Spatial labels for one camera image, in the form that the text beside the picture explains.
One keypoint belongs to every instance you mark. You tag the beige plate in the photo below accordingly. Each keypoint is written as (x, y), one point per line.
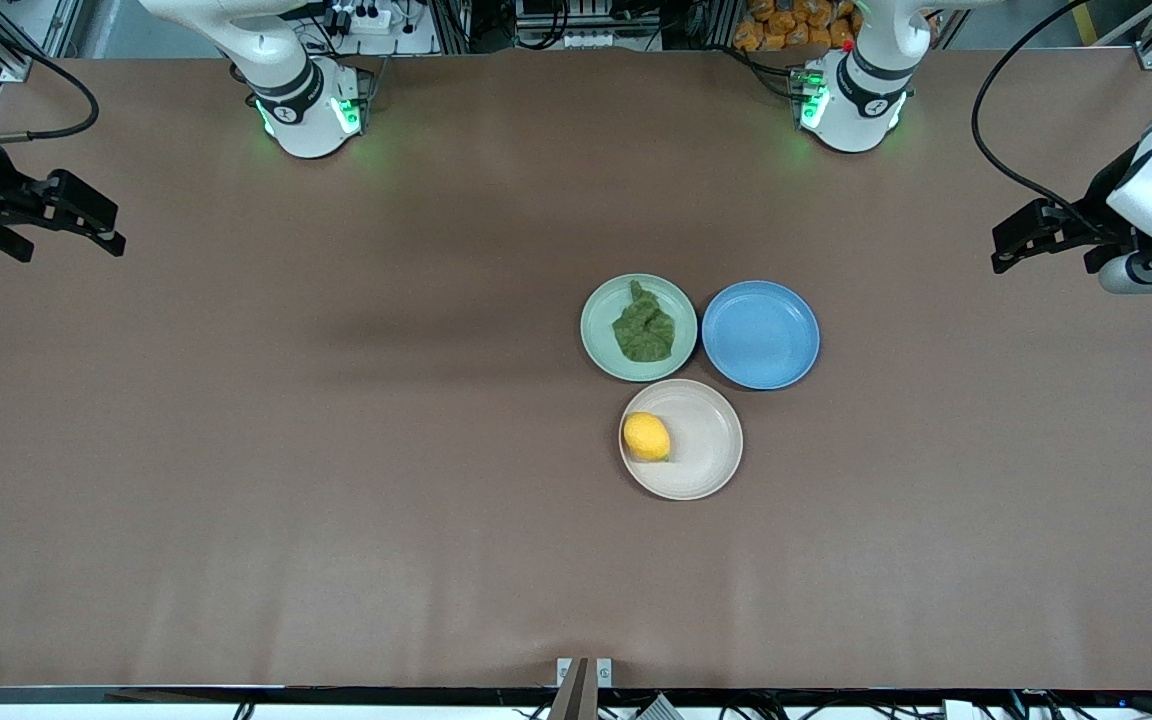
(706, 440)

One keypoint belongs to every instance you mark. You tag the bag of orange snacks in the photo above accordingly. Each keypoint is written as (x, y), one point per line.
(786, 25)

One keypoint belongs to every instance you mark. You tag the yellow lemon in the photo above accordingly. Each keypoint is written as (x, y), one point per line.
(646, 437)

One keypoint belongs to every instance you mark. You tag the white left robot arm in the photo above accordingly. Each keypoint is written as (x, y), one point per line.
(856, 110)

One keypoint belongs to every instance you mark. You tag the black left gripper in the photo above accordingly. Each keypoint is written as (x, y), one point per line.
(1096, 212)

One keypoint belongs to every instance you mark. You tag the white power strip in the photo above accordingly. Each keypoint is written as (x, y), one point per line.
(371, 18)

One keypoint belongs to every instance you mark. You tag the green lettuce leaf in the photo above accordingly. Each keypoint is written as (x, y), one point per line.
(644, 335)

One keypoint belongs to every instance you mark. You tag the silver metal bracket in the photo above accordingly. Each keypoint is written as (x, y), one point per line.
(604, 672)

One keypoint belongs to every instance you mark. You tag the light green plate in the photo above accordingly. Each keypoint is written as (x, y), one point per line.
(598, 340)

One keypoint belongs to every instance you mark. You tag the blue plate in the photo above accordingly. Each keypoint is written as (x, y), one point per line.
(761, 335)

